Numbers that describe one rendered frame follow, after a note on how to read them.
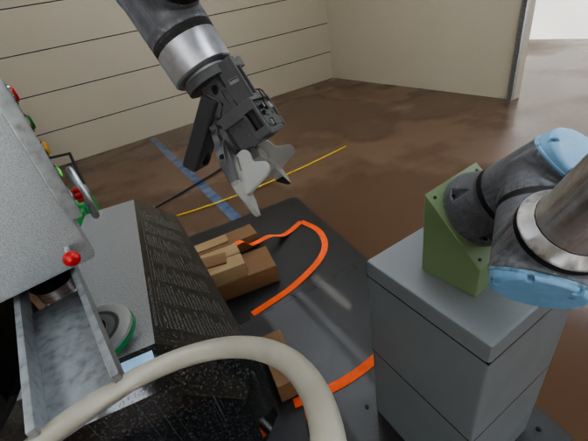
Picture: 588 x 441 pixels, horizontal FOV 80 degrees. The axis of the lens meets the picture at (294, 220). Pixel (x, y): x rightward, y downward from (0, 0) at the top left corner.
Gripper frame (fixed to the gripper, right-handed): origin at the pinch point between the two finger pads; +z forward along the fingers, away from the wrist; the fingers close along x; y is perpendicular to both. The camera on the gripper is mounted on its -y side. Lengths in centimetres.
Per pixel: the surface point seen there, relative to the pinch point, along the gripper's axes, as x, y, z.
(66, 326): -7.7, -48.9, 0.3
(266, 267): 131, -96, 53
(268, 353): -17.7, -2.9, 13.3
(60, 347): -12.1, -46.3, 2.4
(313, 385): -24.2, 5.1, 13.9
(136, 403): 2, -66, 29
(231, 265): 119, -108, 38
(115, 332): 9, -65, 11
